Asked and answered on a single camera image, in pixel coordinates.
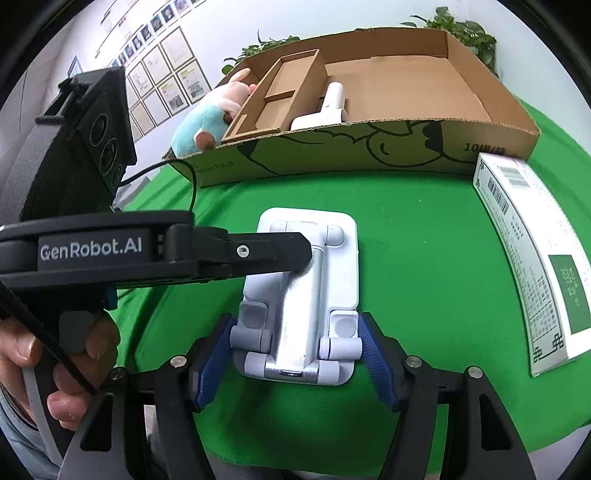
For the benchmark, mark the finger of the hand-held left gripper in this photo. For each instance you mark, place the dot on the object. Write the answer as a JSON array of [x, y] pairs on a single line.
[[258, 254]]

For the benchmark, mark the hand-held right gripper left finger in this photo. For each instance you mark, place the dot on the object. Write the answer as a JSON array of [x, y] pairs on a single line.
[[212, 364]]

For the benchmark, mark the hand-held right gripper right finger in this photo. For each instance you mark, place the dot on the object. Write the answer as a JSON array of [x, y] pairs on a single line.
[[376, 364]]

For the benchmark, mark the white folding phone stand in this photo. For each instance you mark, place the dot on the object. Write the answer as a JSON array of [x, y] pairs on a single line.
[[341, 258]]

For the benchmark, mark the pink plush pig toy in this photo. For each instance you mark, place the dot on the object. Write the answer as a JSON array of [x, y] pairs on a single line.
[[203, 122]]

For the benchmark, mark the large cardboard box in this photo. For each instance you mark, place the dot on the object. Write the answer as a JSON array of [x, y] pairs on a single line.
[[369, 147]]

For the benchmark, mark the white handheld device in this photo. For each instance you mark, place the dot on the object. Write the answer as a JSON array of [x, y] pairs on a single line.
[[332, 99]]

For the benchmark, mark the narrow cardboard box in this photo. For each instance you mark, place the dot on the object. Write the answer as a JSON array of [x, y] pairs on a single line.
[[281, 78]]

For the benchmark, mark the person's left hand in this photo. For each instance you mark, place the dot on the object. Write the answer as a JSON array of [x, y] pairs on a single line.
[[18, 346]]

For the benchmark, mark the green tablecloth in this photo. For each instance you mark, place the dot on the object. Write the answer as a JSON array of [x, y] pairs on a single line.
[[415, 254]]

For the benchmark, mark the white box with green label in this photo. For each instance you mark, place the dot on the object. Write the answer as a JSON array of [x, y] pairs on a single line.
[[521, 230]]

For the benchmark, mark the large potted green plant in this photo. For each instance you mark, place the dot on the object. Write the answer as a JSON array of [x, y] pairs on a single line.
[[263, 46]]

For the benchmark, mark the row of portrait photos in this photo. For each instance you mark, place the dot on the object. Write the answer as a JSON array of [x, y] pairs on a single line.
[[157, 23]]

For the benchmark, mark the small potted green plant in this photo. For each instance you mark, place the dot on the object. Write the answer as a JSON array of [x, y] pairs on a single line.
[[461, 27]]

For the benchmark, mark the blue wall poster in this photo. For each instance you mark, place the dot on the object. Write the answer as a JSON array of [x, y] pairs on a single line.
[[75, 67]]

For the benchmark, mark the wall of framed certificates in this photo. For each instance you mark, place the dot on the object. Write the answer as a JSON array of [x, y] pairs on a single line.
[[171, 78]]

